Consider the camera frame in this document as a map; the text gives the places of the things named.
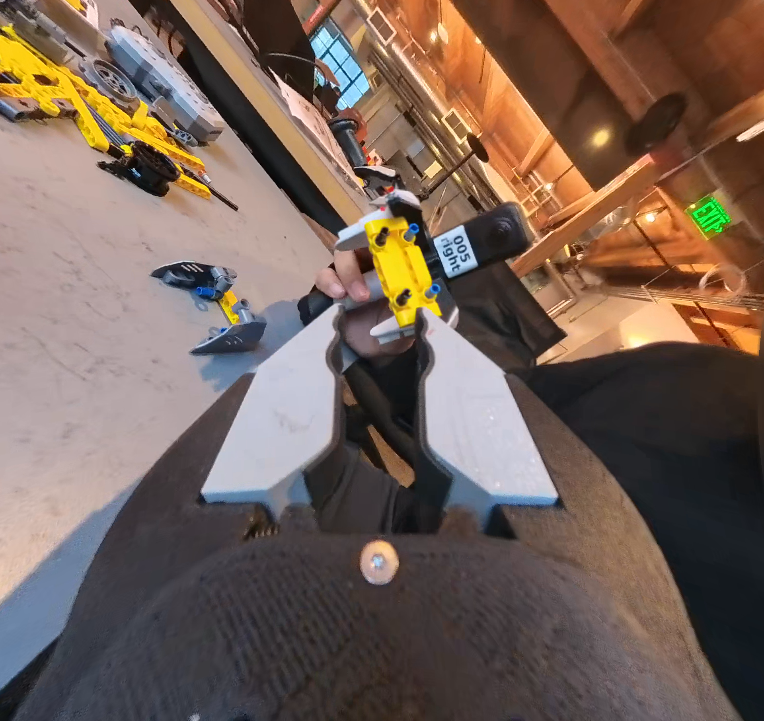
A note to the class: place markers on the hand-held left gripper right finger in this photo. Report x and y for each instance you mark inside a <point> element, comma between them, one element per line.
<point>483,428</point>

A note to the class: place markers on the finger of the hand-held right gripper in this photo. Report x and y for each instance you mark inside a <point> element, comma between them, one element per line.
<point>391,330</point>
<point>352,237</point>

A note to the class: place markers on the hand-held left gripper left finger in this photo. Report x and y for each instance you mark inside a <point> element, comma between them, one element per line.
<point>274,428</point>

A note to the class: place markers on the yellow brick panel with pins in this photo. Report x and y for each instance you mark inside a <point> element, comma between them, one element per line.
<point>400,267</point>

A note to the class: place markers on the grey brick bucket assembly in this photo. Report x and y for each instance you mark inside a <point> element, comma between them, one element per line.
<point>233,339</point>

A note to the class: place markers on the person's right forearm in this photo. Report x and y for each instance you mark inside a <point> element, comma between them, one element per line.
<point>626,410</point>

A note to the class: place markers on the grey desk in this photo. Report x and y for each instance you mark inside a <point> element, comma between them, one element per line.
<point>89,315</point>

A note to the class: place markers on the person's right hand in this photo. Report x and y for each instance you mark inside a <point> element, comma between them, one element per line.
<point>358,330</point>

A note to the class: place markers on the black backpack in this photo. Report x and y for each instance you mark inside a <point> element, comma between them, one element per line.
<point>501,315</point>

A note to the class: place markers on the spare hand-held gripper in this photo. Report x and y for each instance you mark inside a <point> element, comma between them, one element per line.
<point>352,142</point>

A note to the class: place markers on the crumpled paper sheet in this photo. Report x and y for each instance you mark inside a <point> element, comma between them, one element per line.
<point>310,118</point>

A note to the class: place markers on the black axle rod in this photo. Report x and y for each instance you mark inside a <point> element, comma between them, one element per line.
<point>218,196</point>

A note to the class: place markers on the long grey table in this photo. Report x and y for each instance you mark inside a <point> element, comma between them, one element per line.
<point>250,76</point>

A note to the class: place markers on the black spoked wheel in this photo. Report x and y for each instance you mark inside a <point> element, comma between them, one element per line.
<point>152,166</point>

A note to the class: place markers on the green lit sign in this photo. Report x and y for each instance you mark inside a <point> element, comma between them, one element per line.
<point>709,216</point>

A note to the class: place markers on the grey battery box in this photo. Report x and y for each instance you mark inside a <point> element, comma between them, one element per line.
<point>173,88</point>

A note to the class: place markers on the small black connector piece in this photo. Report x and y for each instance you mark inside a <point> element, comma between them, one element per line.
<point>113,169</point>

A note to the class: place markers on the grey spoked wheel hub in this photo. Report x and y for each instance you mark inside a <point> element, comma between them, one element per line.
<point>110,79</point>

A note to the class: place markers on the pile of loose brick pieces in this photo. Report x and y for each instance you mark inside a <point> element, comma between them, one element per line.
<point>48,82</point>

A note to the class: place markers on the silver ventilation duct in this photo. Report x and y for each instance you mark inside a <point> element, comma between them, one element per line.
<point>418,112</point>

